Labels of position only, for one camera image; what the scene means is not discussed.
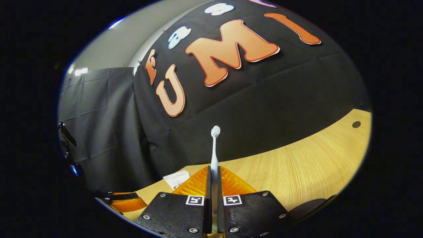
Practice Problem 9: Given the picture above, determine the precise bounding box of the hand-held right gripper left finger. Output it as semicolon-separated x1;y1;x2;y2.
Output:
135;165;212;238

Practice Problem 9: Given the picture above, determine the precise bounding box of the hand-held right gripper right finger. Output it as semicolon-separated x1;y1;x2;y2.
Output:
216;165;293;238

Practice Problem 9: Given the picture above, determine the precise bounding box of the white toothpaste tube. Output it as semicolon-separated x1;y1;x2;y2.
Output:
163;170;191;190

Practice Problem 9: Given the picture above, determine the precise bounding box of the dark round coaster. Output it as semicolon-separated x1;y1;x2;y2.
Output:
288;198;327;220

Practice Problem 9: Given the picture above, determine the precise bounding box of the white toothbrush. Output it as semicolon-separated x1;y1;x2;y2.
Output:
211;125;221;225

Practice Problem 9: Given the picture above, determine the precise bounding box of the dark grey side curtain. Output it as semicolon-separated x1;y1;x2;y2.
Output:
58;67;156;194

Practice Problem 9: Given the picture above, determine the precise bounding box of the black backdrop cloth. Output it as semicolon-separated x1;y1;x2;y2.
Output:
132;0;370;185

